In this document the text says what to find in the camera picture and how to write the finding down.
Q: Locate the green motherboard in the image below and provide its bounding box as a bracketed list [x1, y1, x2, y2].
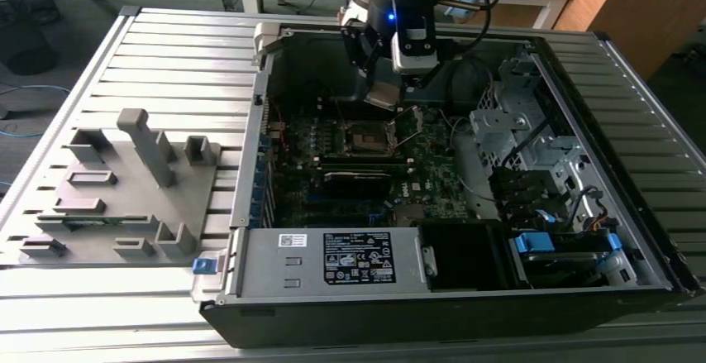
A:
[264, 106, 485, 230]

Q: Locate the blue disk carrier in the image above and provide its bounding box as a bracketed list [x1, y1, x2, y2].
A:
[510, 232, 628, 289]

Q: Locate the green RAM stick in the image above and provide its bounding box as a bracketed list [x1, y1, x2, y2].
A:
[61, 216, 127, 231]

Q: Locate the CPU socket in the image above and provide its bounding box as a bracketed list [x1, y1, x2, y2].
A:
[341, 119, 405, 160]

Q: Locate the thick black cable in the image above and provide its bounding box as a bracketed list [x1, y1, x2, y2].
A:
[505, 115, 550, 168]

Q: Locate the silver CPU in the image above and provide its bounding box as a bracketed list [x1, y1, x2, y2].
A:
[362, 81, 404, 111]

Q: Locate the wooden cabinet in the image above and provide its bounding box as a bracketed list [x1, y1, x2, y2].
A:
[554, 0, 706, 83]

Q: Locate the grey case release handle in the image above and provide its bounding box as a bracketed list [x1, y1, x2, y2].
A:
[252, 21, 284, 67]

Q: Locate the black PC case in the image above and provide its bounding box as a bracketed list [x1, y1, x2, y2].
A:
[198, 21, 705, 350]

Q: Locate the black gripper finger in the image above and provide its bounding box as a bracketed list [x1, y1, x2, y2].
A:
[404, 38, 461, 91]
[356, 44, 392, 91]

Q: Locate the grey power supply unit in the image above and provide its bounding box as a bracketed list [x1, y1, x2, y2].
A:
[236, 226, 430, 298]

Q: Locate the grey parts rack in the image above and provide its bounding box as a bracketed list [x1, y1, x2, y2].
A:
[18, 107, 224, 265]

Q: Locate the black graphics card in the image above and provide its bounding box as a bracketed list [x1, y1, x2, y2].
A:
[322, 170, 397, 199]

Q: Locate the metal drive cage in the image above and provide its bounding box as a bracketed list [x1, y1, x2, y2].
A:
[468, 46, 596, 182]

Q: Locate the brown chipset heatsink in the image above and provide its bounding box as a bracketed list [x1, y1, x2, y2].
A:
[394, 203, 428, 224]

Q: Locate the metal socket cover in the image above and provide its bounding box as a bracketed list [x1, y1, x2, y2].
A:
[389, 105, 428, 143]

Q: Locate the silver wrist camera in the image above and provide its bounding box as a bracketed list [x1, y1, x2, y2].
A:
[392, 27, 442, 76]

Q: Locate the locking lever wire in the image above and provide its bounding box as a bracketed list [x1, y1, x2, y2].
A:
[333, 98, 350, 128]
[396, 123, 430, 154]

